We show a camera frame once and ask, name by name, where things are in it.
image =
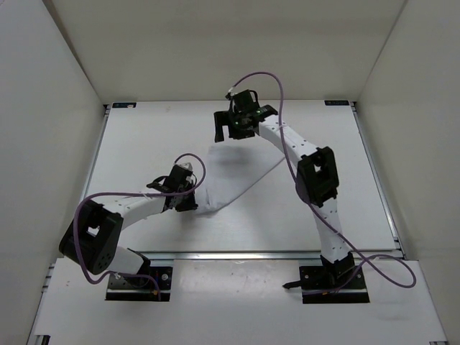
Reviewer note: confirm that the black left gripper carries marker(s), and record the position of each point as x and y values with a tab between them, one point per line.
190	205

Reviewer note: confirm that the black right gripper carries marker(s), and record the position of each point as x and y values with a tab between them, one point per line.
225	118

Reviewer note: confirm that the white skirt cloth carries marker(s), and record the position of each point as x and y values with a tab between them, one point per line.
231	170

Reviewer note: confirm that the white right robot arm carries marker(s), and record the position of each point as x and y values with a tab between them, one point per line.
316	178

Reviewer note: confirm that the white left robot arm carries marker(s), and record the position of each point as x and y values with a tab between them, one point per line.
92	238

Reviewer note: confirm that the white front cover board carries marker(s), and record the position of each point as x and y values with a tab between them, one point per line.
228	302

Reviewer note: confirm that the left corner label sticker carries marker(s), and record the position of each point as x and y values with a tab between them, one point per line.
124	105

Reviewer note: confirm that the corner label sticker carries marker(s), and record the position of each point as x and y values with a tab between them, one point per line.
124	105
336	103

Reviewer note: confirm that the right corner label sticker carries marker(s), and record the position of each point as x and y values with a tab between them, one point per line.
336	103

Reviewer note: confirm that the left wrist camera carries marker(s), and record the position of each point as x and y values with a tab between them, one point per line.
179	180

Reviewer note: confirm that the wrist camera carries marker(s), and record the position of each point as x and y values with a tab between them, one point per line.
179	180
247	99

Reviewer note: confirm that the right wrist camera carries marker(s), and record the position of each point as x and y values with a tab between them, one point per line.
247	99

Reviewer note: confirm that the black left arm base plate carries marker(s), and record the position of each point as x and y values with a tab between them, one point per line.
143	290

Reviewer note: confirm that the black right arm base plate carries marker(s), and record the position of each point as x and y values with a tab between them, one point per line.
318	287

